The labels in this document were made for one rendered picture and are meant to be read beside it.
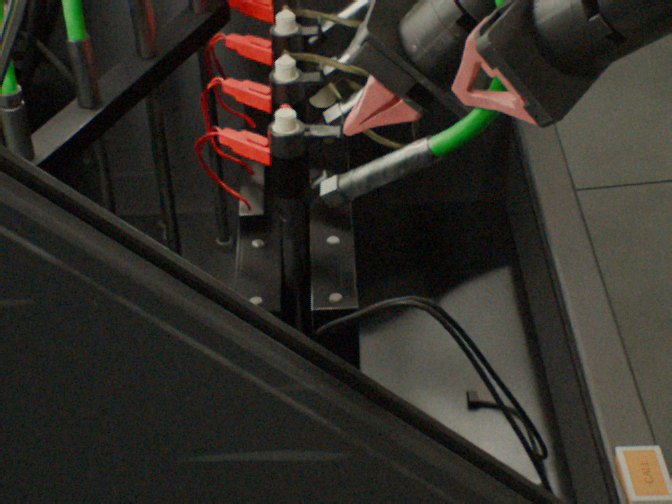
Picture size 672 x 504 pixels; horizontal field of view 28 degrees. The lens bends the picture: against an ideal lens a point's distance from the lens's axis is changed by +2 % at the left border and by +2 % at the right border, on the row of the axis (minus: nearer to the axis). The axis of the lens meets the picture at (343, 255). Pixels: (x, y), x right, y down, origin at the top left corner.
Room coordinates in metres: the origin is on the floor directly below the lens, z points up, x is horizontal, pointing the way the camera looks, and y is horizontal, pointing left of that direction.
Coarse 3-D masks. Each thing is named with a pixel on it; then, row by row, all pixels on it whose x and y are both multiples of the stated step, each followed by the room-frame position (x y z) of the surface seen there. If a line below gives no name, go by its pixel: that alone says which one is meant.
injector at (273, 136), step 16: (272, 128) 0.86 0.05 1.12; (304, 128) 0.86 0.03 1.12; (272, 144) 0.86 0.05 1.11; (288, 144) 0.85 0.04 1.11; (304, 144) 0.86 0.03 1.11; (272, 160) 0.86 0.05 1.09; (288, 160) 0.85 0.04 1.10; (304, 160) 0.86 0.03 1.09; (272, 176) 0.86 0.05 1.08; (288, 176) 0.85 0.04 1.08; (304, 176) 0.86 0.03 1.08; (320, 176) 0.86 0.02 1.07; (288, 192) 0.85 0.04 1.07; (304, 192) 0.86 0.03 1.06; (320, 192) 0.86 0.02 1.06; (288, 208) 0.85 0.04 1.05; (288, 224) 0.86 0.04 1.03; (304, 224) 0.86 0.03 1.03; (288, 240) 0.86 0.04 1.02; (304, 240) 0.86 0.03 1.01; (288, 256) 0.86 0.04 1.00; (304, 256) 0.86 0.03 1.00; (288, 272) 0.86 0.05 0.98; (304, 272) 0.86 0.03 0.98; (288, 288) 0.86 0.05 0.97; (304, 288) 0.86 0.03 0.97; (288, 304) 0.86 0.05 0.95; (304, 304) 0.86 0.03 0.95; (288, 320) 0.86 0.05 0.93; (304, 320) 0.86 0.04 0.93
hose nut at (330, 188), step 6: (342, 174) 0.77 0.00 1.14; (324, 180) 0.77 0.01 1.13; (330, 180) 0.77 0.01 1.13; (336, 180) 0.76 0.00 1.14; (324, 186) 0.77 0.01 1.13; (330, 186) 0.76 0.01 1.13; (336, 186) 0.76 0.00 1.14; (324, 192) 0.76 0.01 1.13; (330, 192) 0.76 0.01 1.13; (336, 192) 0.76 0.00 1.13; (324, 198) 0.76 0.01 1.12; (330, 198) 0.76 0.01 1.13; (336, 198) 0.76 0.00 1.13; (342, 198) 0.75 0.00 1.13; (348, 198) 0.76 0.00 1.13; (330, 204) 0.76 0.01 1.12; (336, 204) 0.76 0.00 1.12; (342, 204) 0.76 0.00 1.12
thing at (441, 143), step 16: (0, 0) 0.86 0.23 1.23; (496, 0) 0.72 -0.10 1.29; (0, 16) 0.86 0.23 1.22; (496, 80) 0.72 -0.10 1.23; (0, 96) 0.86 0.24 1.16; (16, 96) 0.86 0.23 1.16; (480, 112) 0.72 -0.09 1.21; (496, 112) 0.72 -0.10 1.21; (448, 128) 0.74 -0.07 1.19; (464, 128) 0.73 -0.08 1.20; (480, 128) 0.72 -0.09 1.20; (432, 144) 0.73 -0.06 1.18; (448, 144) 0.73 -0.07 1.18
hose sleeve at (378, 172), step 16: (416, 144) 0.74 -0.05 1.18; (384, 160) 0.75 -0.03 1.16; (400, 160) 0.74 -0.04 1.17; (416, 160) 0.73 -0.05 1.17; (432, 160) 0.73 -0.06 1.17; (352, 176) 0.76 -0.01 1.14; (368, 176) 0.75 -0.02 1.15; (384, 176) 0.74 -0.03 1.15; (400, 176) 0.74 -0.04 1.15; (352, 192) 0.75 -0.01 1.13
